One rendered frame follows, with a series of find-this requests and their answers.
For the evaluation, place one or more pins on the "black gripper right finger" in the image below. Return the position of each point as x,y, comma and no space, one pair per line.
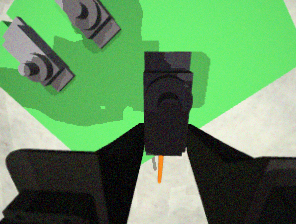
234,186

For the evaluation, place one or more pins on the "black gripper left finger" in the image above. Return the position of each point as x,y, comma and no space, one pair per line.
109,174

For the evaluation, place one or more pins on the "green rectangular platform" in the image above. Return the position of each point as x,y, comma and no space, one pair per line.
77,65

